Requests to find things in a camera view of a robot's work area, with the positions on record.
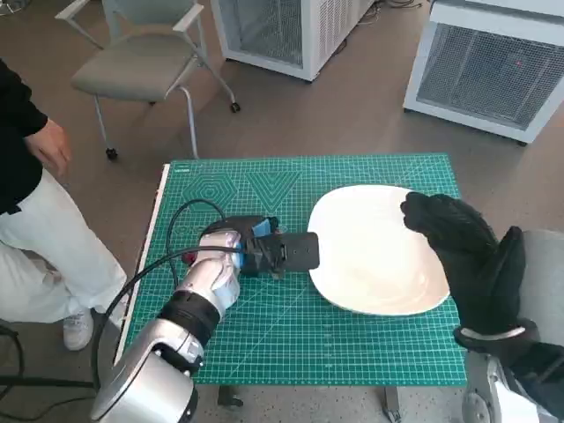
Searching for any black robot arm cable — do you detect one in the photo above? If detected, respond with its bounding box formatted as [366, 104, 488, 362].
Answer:
[92, 199, 241, 389]

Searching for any black stand leg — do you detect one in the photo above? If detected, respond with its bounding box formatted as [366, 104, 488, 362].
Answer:
[0, 376, 96, 390]

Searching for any black floor cable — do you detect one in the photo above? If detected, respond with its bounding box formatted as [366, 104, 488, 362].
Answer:
[0, 323, 26, 380]

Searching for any grey chair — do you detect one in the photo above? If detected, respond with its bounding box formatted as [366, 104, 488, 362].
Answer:
[55, 0, 243, 160]

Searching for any white plate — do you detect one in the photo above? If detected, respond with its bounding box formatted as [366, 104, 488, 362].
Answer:
[307, 184, 451, 316]

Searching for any bare black left hand blue tape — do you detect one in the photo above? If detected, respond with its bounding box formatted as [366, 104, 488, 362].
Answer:
[203, 214, 288, 248]

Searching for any metal table leg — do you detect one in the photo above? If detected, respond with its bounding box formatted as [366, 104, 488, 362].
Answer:
[382, 386, 403, 422]

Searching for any white mesh cabinet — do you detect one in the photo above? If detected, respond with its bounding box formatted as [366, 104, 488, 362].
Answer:
[210, 0, 380, 83]
[403, 0, 564, 147]

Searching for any black table bracket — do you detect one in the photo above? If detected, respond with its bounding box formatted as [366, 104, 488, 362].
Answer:
[219, 386, 244, 409]

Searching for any person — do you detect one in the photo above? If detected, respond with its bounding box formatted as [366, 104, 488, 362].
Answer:
[0, 56, 129, 353]

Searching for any person's hand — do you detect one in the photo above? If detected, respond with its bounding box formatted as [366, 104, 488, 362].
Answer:
[24, 117, 72, 180]

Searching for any person's white shoe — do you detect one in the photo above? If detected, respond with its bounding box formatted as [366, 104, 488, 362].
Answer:
[63, 308, 95, 353]

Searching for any green cutting mat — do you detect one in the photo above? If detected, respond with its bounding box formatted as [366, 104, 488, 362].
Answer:
[115, 152, 468, 388]

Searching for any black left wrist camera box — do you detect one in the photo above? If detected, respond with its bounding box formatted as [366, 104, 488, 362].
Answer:
[246, 231, 321, 279]

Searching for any black knitted glove right hand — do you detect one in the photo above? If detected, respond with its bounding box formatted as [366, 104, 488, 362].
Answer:
[399, 191, 541, 340]

